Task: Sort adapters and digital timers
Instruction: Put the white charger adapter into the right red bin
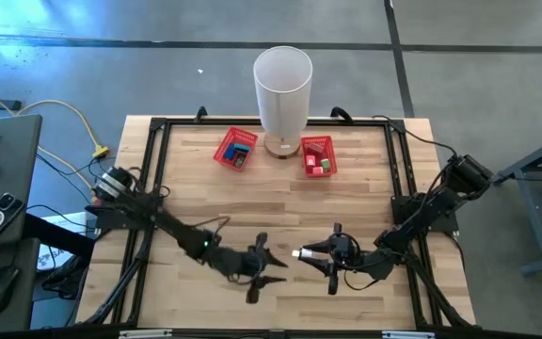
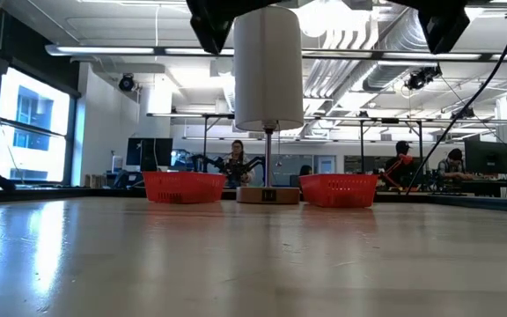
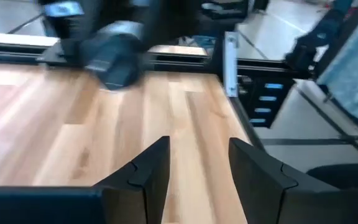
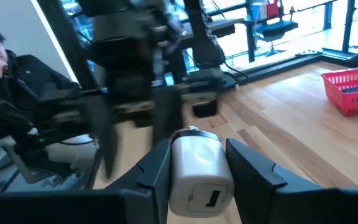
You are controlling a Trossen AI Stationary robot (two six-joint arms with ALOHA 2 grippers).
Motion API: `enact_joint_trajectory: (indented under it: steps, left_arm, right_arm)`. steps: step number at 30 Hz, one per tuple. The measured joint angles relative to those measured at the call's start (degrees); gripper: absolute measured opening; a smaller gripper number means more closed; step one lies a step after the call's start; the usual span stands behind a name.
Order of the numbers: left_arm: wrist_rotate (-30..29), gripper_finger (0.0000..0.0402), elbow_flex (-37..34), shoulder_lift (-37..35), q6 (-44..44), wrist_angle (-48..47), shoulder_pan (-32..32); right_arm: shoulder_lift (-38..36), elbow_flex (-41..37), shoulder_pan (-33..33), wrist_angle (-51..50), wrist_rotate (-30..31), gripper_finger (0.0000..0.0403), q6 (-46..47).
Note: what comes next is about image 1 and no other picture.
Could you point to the black computer mouse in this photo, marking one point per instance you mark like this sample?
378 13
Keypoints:
0 287

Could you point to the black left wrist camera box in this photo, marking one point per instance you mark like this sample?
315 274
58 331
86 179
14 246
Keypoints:
254 263

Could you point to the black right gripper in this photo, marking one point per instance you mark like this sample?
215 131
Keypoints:
346 266

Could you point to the green and white adapter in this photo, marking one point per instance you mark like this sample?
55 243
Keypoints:
326 164

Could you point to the pink cube wall adapter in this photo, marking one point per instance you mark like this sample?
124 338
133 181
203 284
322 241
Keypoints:
318 170

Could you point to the pink and white adapter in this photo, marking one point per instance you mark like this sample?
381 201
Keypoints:
310 160

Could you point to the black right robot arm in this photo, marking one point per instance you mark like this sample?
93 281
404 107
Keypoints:
440 202

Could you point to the white USB wall adapter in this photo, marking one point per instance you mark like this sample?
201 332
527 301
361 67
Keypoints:
299 254

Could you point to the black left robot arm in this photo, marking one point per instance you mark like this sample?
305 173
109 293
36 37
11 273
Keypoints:
158 219

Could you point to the black aluminium table frame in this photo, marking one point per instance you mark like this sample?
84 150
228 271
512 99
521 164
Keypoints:
181 121

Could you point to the dark blue digital timer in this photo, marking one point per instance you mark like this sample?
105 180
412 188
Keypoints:
229 151

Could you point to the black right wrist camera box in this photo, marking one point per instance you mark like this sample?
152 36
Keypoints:
341 245

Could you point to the black digital timer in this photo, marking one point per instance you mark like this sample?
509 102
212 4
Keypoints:
239 161

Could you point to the red plastic mesh basket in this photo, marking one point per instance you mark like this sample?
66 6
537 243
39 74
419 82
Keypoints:
329 146
243 135

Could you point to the blue grey metal stand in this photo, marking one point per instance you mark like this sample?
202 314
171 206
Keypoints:
530 188

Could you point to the silver metal bracket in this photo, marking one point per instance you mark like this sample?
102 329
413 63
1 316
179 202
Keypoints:
407 334
144 334

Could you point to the white shade table lamp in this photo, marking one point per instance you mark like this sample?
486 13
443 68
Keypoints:
282 108

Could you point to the yellow plug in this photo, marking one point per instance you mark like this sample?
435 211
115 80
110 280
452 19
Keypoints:
100 151

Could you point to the light blue tray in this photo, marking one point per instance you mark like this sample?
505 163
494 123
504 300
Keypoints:
242 147

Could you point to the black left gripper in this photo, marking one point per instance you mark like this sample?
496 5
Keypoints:
231 263

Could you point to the white carton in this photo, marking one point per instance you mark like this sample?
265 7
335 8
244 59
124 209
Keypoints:
52 259

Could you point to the dark red adapter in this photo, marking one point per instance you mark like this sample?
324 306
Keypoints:
314 147

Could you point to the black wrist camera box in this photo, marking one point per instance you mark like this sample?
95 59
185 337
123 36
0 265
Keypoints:
254 263
341 245

